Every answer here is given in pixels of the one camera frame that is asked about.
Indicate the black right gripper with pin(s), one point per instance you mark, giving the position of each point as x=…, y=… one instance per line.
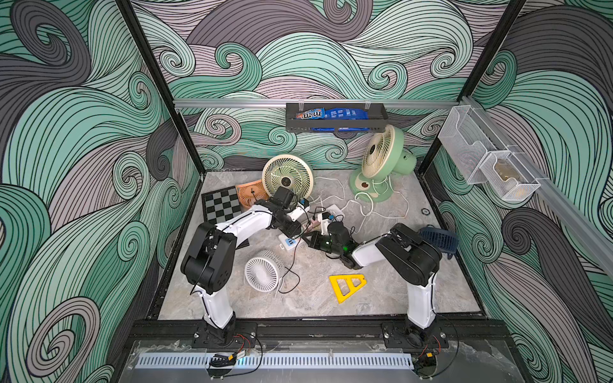
x=315, y=241

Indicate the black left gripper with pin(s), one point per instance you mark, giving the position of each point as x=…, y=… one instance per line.
x=295, y=227

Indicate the white multicolour power strip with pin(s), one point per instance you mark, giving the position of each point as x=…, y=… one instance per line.
x=319, y=220

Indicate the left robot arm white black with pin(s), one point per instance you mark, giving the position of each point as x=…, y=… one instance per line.
x=209, y=260

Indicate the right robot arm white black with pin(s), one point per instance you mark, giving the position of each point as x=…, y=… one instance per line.
x=411, y=256

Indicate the cream green round fan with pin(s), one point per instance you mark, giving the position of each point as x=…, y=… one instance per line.
x=290, y=172

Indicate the white round desk fan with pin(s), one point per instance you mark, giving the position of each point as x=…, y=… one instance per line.
x=264, y=271

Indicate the yellow triangle ruler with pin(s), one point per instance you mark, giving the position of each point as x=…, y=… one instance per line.
x=344, y=286

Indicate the black grey chessboard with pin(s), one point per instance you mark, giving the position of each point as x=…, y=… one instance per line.
x=221, y=205

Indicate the blue candy packet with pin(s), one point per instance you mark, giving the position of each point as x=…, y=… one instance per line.
x=344, y=114

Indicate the black wall shelf tray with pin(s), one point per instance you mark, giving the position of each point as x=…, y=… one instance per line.
x=377, y=114

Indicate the green pedestal desk fan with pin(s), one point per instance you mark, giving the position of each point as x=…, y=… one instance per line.
x=385, y=154

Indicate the clear plastic wall bin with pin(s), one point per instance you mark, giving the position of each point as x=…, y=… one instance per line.
x=481, y=159

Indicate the white perforated cable duct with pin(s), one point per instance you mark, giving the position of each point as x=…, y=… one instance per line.
x=280, y=361

